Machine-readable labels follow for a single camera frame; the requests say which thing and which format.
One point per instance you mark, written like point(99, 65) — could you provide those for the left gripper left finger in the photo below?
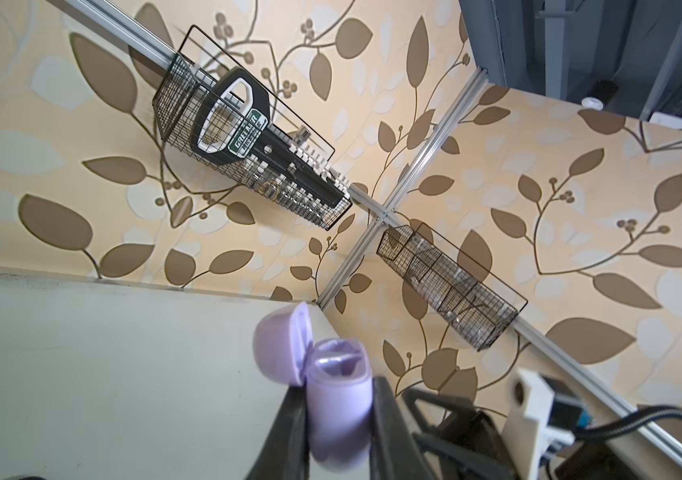
point(285, 453)

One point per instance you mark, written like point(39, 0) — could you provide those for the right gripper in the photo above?
point(467, 443)

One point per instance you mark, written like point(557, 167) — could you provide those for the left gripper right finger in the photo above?
point(394, 453)

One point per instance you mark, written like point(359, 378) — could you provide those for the purple round earbud case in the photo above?
point(338, 379)

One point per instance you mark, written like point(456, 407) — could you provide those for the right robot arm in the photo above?
point(631, 430)

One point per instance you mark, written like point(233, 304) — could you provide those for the black tool in basket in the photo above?
point(233, 128)

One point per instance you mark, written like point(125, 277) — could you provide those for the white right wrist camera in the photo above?
point(542, 421)

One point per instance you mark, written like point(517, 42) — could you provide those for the right wall wire basket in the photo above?
point(456, 281)

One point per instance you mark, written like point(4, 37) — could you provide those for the wall wire basket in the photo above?
point(456, 281)
point(200, 61)

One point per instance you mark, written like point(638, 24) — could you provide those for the back wall wire basket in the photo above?
point(200, 61)

